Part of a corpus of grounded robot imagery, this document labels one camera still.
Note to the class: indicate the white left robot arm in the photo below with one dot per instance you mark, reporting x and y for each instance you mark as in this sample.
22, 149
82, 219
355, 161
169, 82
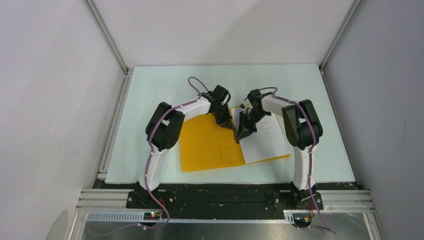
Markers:
164, 129

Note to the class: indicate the yellow plastic folder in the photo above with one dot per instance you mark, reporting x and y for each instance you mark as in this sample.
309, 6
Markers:
205, 146

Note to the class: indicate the aluminium frame rail right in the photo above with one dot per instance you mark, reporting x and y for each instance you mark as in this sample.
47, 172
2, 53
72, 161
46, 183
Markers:
347, 21

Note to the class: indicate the controller board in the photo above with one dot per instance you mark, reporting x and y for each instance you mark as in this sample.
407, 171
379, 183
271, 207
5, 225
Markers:
152, 216
302, 222

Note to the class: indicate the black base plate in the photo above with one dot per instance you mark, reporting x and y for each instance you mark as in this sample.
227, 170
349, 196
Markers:
220, 201

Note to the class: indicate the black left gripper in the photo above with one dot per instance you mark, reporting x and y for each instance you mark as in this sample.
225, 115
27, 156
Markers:
227, 118

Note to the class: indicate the left controller board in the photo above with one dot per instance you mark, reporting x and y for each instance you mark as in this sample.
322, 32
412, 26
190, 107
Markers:
152, 216

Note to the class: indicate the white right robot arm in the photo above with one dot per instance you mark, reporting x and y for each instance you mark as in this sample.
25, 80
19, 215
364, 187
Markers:
302, 128

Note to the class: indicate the right controller board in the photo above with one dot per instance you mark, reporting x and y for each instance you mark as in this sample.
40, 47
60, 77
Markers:
302, 222

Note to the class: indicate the front aluminium rail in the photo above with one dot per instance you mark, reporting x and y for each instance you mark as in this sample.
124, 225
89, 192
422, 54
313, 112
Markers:
112, 205

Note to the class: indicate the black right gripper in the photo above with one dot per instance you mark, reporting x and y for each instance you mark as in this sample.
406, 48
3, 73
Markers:
245, 129

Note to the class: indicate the aluminium frame rail left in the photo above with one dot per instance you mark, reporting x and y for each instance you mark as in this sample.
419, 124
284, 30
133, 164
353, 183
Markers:
106, 34

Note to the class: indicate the aluminium frame rail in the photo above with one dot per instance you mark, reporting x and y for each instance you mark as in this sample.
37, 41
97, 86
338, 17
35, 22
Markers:
106, 34
347, 21

